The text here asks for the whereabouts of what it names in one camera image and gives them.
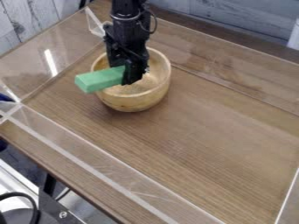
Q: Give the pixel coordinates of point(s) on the black table leg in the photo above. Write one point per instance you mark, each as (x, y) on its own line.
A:
(49, 184)

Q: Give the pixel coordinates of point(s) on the light wooden bowl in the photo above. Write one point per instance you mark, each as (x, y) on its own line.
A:
(142, 95)

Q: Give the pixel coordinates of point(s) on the green rectangular block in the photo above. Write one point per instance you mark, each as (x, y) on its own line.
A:
(100, 79)

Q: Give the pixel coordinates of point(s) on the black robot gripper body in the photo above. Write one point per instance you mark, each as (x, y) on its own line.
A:
(130, 33)

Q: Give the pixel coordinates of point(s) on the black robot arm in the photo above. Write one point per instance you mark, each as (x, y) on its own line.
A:
(127, 9)

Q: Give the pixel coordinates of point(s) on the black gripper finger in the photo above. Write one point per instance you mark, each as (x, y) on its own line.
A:
(135, 70)
(115, 55)

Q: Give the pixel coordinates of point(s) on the clear acrylic tray enclosure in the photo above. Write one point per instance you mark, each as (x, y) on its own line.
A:
(207, 158)

